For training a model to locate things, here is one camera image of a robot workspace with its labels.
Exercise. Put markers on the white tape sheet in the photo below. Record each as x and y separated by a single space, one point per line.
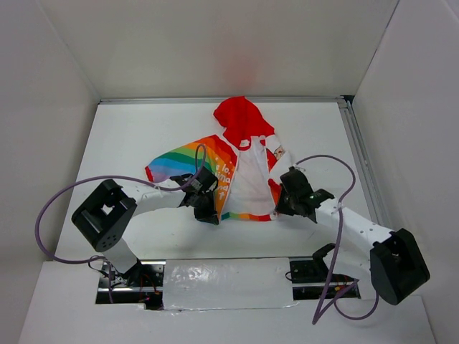
227 284

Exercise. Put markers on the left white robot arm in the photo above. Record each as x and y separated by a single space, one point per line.
104 215

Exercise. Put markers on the rainbow striped kids jacket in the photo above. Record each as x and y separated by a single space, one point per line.
247 158

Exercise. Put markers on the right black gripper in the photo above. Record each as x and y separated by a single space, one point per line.
280 207

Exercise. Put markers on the metal base rail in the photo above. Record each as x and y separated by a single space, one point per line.
307 276

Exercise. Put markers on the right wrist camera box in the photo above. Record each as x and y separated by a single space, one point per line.
297 167

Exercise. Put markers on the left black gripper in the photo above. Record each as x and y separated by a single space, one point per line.
209 215

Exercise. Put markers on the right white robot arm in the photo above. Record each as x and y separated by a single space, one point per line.
395 263

